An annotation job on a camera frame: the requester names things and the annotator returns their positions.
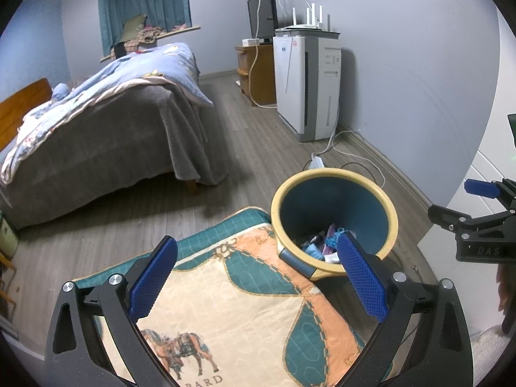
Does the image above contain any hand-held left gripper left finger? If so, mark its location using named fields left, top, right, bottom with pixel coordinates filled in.
left=44, top=235, right=179, bottom=387

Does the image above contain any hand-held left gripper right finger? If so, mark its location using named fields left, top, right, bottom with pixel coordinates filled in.
left=336, top=232, right=474, bottom=387

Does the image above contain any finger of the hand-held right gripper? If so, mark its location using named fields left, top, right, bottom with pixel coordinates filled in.
left=463, top=177, right=516, bottom=210
left=428, top=204, right=484, bottom=234

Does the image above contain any teal cloth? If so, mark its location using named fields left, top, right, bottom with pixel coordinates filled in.
left=326, top=228, right=356, bottom=248

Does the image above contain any pink wrapper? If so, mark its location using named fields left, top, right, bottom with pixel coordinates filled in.
left=324, top=223, right=343, bottom=246

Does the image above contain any yellow-rimmed blue basin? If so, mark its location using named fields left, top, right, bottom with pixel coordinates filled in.
left=271, top=168, right=399, bottom=281

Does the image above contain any pale green trash can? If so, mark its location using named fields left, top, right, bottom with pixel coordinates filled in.
left=0, top=210, right=19, bottom=256

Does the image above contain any printed floor mat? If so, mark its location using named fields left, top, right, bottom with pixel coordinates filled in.
left=73, top=207, right=388, bottom=387

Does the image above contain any white fluffy cloth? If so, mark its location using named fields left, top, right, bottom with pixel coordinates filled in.
left=471, top=326, right=516, bottom=387

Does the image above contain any bed with grey blanket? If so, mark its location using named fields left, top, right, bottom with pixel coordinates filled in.
left=0, top=84, right=230, bottom=230

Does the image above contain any white air purifier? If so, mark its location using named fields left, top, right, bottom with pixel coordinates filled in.
left=273, top=34, right=342, bottom=143

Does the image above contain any wooden headboard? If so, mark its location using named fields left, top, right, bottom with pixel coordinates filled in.
left=0, top=78, right=53, bottom=150

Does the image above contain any wooden cabinet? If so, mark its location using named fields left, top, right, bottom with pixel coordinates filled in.
left=235, top=44, right=279, bottom=107

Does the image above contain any white router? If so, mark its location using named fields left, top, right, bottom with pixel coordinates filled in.
left=276, top=4, right=341, bottom=36

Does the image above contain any pile of clothes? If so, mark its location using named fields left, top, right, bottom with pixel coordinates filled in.
left=125, top=26, right=162, bottom=53

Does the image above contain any wooden windowsill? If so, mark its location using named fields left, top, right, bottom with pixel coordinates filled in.
left=99, top=26, right=201, bottom=63

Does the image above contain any olive cushion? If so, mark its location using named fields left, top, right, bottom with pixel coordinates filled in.
left=123, top=14, right=148, bottom=41

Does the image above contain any black monitor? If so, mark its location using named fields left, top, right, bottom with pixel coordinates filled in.
left=247, top=0, right=279, bottom=44

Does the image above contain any teal curtain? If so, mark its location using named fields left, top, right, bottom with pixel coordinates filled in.
left=98, top=0, right=192, bottom=57

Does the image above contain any black cable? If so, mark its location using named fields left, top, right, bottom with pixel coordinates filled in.
left=342, top=162, right=388, bottom=188

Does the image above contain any white power strip cable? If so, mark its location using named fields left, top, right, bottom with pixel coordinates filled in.
left=302, top=129, right=359, bottom=170

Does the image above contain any white monitor cable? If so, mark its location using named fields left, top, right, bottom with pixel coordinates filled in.
left=247, top=0, right=279, bottom=109

